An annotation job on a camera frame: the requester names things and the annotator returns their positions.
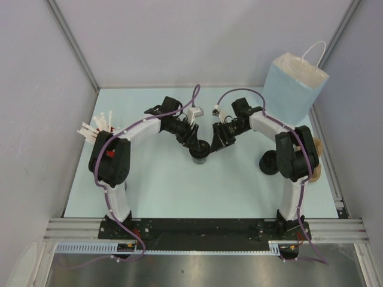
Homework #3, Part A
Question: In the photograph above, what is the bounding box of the brown cardboard cup carrier stack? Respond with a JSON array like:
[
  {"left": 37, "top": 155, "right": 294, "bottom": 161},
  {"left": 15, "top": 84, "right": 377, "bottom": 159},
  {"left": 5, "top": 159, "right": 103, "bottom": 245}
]
[{"left": 309, "top": 137, "right": 323, "bottom": 182}]

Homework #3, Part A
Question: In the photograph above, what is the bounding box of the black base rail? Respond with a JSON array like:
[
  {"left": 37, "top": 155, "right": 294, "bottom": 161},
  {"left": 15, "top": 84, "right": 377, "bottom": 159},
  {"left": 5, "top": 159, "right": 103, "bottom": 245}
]
[{"left": 98, "top": 217, "right": 311, "bottom": 251}]

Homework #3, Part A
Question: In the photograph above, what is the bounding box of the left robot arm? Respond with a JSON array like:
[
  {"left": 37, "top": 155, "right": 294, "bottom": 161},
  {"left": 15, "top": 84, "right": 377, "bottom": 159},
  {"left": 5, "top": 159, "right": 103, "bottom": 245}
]
[{"left": 80, "top": 96, "right": 210, "bottom": 239}]

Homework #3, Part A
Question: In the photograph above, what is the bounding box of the single black coffee cup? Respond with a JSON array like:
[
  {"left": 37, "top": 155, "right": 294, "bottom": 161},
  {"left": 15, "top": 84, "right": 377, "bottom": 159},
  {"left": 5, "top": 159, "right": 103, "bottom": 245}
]
[{"left": 189, "top": 140, "right": 210, "bottom": 164}]

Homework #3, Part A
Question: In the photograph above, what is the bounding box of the white cable duct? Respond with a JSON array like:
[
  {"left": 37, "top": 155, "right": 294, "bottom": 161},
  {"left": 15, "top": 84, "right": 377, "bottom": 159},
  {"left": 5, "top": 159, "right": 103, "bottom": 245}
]
[{"left": 56, "top": 242, "right": 299, "bottom": 256}]

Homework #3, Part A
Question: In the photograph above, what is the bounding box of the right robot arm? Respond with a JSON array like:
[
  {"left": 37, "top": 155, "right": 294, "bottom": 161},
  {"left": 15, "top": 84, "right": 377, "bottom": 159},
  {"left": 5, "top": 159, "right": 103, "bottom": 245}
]
[{"left": 210, "top": 98, "right": 319, "bottom": 240}]

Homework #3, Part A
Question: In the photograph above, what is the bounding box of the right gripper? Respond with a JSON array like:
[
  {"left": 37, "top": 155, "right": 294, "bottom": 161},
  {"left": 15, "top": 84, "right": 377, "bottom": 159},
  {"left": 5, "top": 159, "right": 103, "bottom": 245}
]
[{"left": 210, "top": 120, "right": 250, "bottom": 153}]

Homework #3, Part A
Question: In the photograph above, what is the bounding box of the light blue paper bag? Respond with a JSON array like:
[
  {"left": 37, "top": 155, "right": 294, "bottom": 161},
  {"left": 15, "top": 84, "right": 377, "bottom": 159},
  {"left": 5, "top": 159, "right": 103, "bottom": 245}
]
[{"left": 262, "top": 52, "right": 329, "bottom": 125}]

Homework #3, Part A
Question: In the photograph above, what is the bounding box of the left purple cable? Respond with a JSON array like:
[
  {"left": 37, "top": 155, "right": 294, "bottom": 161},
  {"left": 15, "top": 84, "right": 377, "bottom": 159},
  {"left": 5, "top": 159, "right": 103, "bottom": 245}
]
[{"left": 58, "top": 84, "right": 201, "bottom": 268}]

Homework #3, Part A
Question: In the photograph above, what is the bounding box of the black cup lid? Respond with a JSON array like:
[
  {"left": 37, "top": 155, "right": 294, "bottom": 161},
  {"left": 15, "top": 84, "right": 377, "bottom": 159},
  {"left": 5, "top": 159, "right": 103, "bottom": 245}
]
[{"left": 189, "top": 141, "right": 210, "bottom": 160}]

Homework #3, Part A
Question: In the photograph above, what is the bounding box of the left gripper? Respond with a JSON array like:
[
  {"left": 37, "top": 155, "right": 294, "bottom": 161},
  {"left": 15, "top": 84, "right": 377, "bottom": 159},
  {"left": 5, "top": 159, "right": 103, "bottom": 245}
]
[{"left": 164, "top": 118, "right": 199, "bottom": 151}]

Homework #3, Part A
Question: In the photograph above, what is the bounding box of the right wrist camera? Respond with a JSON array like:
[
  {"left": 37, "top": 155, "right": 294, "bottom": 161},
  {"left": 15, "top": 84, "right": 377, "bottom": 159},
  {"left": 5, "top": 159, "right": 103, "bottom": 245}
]
[{"left": 212, "top": 104, "right": 228, "bottom": 123}]

